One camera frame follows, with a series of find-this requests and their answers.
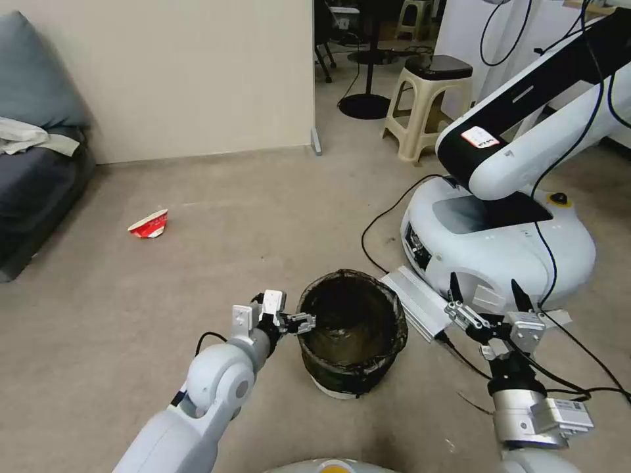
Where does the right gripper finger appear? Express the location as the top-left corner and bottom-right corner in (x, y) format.
(510, 279), (544, 316)
(444, 271), (497, 342)

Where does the trash can with black bag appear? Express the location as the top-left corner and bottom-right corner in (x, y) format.
(297, 268), (409, 401)

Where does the silver aluminium power box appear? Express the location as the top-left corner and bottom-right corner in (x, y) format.
(379, 265), (454, 344)

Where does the white robot front shell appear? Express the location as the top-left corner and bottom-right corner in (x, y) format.
(256, 457), (395, 473)

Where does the red paper bowl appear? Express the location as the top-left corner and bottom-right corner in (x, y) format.
(128, 208), (171, 241)

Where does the black round stand base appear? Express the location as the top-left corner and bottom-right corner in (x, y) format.
(337, 0), (393, 121)

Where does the black device on stool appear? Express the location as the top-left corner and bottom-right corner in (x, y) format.
(404, 55), (474, 81)

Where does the grey-blue sofa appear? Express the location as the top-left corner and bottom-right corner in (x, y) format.
(0, 11), (97, 284)

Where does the black office chair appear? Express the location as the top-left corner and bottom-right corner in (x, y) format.
(314, 0), (377, 83)

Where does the small beige plastic stool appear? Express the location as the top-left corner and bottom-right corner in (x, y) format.
(394, 0), (440, 41)

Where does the white cloth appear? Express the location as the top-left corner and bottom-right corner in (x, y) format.
(0, 117), (80, 158)

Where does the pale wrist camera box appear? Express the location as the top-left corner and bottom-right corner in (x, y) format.
(506, 310), (549, 357)
(262, 289), (288, 315)

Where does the long black floor cable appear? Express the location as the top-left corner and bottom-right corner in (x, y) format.
(440, 307), (631, 401)

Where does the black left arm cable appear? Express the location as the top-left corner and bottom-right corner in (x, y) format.
(195, 332), (229, 367)

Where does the black cable along robot arm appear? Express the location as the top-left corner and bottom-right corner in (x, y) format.
(531, 0), (631, 305)

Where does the black hanging cable loop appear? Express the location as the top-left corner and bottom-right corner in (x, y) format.
(479, 0), (525, 68)

